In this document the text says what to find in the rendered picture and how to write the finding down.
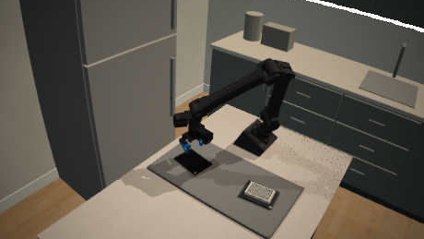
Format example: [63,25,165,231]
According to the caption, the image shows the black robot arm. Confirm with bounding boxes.
[173,58,296,145]

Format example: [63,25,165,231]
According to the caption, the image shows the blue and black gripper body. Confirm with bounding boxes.
[179,125,201,145]

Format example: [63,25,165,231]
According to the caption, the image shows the white well plate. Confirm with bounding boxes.
[243,182,276,204]

